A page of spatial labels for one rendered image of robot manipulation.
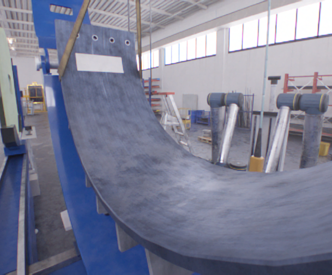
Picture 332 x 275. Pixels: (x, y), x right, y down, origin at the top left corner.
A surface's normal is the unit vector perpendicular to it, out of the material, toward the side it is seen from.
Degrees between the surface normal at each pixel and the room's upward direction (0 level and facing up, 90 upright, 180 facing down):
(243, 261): 55
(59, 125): 65
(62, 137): 59
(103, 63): 75
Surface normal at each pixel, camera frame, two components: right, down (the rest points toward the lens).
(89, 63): 0.56, -0.08
